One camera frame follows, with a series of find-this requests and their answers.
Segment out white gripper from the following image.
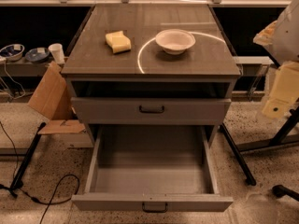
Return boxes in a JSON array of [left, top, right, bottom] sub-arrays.
[[262, 61, 299, 119]]

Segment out grey drawer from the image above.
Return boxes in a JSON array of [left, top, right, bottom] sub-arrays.
[[72, 125, 233, 213], [71, 97, 231, 125]]

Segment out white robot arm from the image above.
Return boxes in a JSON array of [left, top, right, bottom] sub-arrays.
[[253, 0, 299, 119]]

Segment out grey drawer cabinet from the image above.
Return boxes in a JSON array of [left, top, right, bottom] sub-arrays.
[[62, 3, 240, 140]]

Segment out grey top drawer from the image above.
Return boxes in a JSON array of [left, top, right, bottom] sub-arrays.
[[71, 97, 231, 125]]

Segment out black stand leg right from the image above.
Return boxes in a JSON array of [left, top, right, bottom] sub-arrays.
[[220, 123, 256, 186]]

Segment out black stand leg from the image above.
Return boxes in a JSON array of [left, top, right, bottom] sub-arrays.
[[220, 123, 256, 186], [9, 122, 46, 193]]

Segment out black caster foot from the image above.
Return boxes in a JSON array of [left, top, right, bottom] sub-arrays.
[[272, 185, 299, 202]]

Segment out white bowl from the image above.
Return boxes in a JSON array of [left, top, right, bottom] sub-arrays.
[[155, 29, 196, 55]]

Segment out yellow sponge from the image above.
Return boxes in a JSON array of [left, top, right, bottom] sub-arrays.
[[106, 31, 131, 54]]

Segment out brown cardboard box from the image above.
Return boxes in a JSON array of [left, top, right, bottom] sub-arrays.
[[28, 62, 85, 134]]

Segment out white paper cup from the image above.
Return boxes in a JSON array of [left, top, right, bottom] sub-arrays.
[[49, 43, 64, 64]]

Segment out blue bowl right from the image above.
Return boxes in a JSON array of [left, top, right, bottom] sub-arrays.
[[25, 48, 50, 63]]

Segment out grey low shelf left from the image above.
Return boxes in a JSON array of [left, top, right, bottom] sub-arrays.
[[0, 58, 54, 77]]

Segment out black stand leg left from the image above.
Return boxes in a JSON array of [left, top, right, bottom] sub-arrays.
[[9, 122, 46, 193]]

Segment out white cable left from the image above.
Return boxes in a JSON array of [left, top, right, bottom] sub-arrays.
[[0, 61, 26, 101]]

